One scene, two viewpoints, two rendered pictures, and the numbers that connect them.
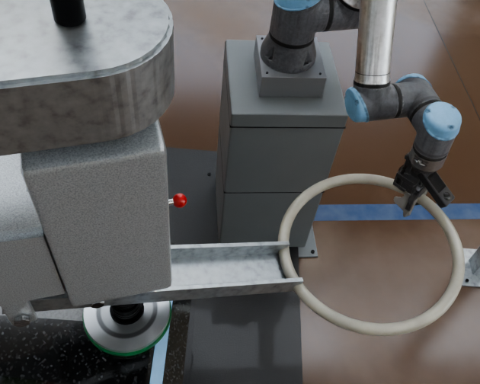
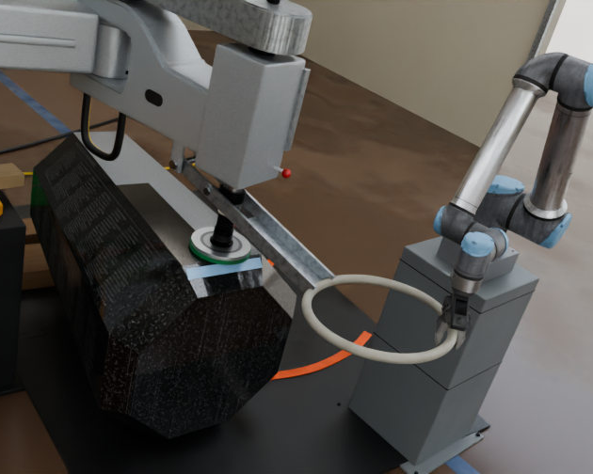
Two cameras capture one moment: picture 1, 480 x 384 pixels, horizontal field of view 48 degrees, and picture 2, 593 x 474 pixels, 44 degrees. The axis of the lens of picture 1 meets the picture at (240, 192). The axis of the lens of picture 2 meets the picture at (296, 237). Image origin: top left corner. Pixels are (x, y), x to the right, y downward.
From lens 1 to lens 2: 1.81 m
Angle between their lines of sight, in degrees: 45
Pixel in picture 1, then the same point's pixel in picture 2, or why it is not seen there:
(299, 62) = not seen: hidden behind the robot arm
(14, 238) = (198, 88)
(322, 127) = not seen: hidden behind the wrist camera
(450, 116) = (481, 241)
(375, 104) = (449, 218)
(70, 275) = (203, 132)
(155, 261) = (237, 152)
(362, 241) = not seen: outside the picture
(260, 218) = (390, 388)
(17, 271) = (188, 114)
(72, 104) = (243, 15)
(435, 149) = (460, 261)
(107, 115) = (251, 29)
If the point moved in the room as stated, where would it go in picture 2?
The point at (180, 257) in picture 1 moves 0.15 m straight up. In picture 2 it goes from (268, 227) to (278, 187)
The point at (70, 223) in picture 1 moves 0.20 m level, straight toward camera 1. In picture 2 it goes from (217, 89) to (180, 100)
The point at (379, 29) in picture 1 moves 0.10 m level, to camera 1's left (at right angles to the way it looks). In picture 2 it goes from (475, 166) to (454, 153)
